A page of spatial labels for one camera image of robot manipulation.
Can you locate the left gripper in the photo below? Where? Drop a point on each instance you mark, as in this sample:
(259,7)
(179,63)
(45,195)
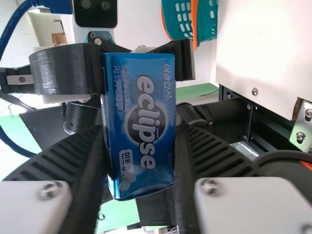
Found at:
(103,34)

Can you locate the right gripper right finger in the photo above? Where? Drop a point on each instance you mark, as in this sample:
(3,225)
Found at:
(219,195)

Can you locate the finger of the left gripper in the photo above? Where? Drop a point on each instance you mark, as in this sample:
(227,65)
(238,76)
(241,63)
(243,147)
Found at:
(185,61)

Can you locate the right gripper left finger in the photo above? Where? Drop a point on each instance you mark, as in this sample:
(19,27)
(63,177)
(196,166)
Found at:
(48,190)

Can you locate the blue box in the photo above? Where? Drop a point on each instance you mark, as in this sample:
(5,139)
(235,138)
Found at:
(141,109)

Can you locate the teal shopping basket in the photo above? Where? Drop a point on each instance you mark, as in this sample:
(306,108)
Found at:
(207,24)

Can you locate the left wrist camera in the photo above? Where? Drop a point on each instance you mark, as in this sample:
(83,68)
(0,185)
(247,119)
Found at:
(96,12)

